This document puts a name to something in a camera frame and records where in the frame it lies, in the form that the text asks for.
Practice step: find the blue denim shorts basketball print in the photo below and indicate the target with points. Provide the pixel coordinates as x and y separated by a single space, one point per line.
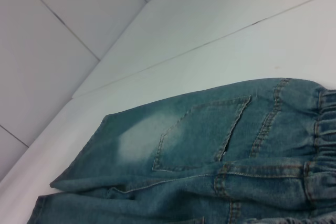
210 150

